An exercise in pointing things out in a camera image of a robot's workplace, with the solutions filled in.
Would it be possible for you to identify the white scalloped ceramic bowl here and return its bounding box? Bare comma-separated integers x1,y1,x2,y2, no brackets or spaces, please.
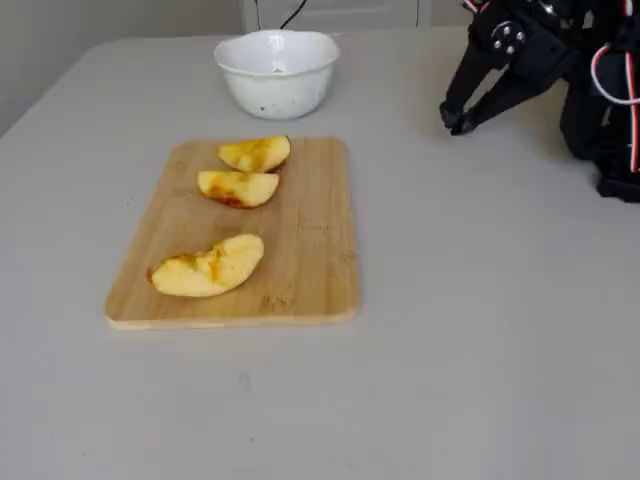
213,28,342,121

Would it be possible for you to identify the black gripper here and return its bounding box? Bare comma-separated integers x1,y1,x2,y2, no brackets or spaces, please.
438,2,579,136

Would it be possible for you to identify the red white servo cable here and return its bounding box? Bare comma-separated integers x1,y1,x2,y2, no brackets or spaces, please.
589,42,640,174

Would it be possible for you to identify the wooden cutting board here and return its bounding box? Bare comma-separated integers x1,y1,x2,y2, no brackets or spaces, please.
103,135,361,331

